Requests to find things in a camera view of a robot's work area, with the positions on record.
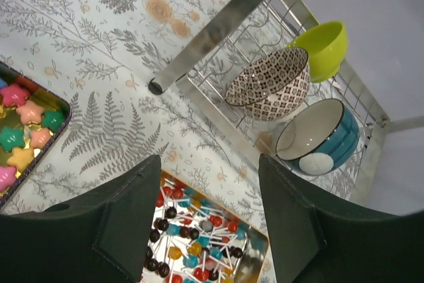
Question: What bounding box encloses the teal white bowl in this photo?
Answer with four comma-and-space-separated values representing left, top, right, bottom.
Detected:
276, 98, 360, 176

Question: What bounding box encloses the steel dish rack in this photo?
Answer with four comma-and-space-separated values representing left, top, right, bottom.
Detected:
148, 0, 423, 211

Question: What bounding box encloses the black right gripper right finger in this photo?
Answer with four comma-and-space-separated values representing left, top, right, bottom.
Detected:
258, 154, 423, 282

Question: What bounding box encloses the green bowl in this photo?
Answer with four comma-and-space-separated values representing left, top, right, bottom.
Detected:
287, 21, 348, 83

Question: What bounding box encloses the green tin of star candies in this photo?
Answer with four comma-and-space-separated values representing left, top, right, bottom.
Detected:
1, 61, 72, 206

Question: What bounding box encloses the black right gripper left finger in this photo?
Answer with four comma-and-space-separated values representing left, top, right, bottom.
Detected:
1, 154, 161, 282

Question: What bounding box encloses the patterned brown bowl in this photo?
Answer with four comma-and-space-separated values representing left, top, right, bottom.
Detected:
225, 46, 310, 121

